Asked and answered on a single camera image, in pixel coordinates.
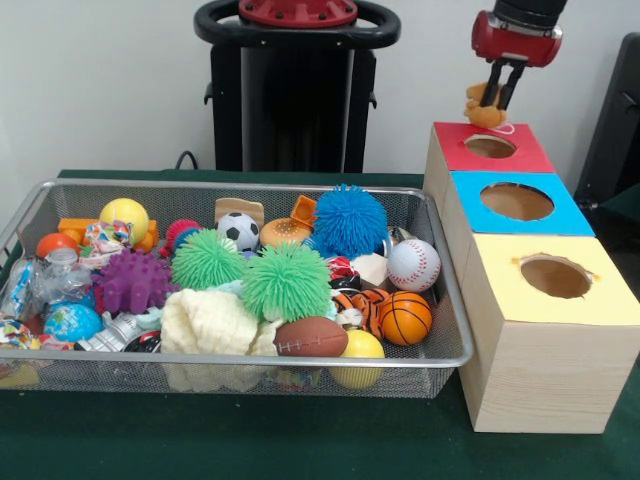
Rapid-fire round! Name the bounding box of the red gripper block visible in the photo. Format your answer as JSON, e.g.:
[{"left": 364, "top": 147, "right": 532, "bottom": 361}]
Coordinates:
[{"left": 470, "top": 9, "right": 564, "bottom": 111}]

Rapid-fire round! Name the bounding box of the small plush monkey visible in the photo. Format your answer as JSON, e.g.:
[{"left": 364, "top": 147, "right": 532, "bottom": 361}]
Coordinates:
[{"left": 463, "top": 82, "right": 516, "bottom": 134}]

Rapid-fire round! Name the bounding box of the green spiky rubber ball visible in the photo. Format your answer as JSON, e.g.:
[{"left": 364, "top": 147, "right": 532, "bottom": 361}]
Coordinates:
[
  {"left": 170, "top": 228, "right": 250, "bottom": 291},
  {"left": 239, "top": 239, "right": 332, "bottom": 321}
]

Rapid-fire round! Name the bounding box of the wooden three-hole box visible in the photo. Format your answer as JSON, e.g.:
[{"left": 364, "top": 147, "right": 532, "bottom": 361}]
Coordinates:
[{"left": 422, "top": 120, "right": 640, "bottom": 434}]

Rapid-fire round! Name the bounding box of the silver mesh bin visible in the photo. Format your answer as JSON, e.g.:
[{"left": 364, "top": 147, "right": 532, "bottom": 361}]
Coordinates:
[{"left": 0, "top": 178, "right": 475, "bottom": 400}]

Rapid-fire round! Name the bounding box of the black upright panel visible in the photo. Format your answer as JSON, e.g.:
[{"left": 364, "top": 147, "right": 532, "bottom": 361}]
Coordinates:
[{"left": 573, "top": 32, "right": 640, "bottom": 204}]

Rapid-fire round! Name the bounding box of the green cloth side table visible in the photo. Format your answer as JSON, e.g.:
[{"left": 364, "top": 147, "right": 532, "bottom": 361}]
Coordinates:
[{"left": 597, "top": 180, "right": 640, "bottom": 221}]

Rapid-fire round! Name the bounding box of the white baseball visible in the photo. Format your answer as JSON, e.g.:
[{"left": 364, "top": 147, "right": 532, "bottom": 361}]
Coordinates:
[{"left": 385, "top": 237, "right": 442, "bottom": 293}]

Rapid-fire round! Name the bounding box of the blue spiky rubber ball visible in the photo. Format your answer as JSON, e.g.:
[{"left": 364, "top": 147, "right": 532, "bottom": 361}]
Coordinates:
[{"left": 313, "top": 183, "right": 390, "bottom": 260}]

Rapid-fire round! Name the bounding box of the orange basketball toy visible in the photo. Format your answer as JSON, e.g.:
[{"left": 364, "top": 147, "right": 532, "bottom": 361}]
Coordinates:
[{"left": 378, "top": 289, "right": 433, "bottom": 346}]

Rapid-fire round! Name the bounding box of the yellow smooth ball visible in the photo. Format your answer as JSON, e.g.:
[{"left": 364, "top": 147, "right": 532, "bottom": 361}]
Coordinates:
[{"left": 329, "top": 329, "right": 386, "bottom": 390}]

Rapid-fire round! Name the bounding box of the black and white soccer ball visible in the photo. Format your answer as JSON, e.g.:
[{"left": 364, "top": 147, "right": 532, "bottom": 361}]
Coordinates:
[{"left": 217, "top": 212, "right": 261, "bottom": 251}]

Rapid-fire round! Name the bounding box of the brown football toy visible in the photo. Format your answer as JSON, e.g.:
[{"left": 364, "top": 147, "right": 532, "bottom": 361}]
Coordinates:
[{"left": 273, "top": 316, "right": 350, "bottom": 358}]

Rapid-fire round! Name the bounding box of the cream knitted cloth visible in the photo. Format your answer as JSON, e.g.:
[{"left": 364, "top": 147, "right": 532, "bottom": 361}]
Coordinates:
[{"left": 159, "top": 288, "right": 284, "bottom": 394}]

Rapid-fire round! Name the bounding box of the purple knobbly ball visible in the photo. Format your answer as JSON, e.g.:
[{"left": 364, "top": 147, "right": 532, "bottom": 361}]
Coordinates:
[{"left": 92, "top": 248, "right": 176, "bottom": 317}]

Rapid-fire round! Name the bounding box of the dark green tablecloth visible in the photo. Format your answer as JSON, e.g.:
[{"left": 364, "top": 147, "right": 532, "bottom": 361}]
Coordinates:
[{"left": 0, "top": 168, "right": 640, "bottom": 480}]

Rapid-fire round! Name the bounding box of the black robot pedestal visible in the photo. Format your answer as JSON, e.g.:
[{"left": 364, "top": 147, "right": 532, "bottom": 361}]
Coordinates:
[{"left": 193, "top": 0, "right": 402, "bottom": 174}]

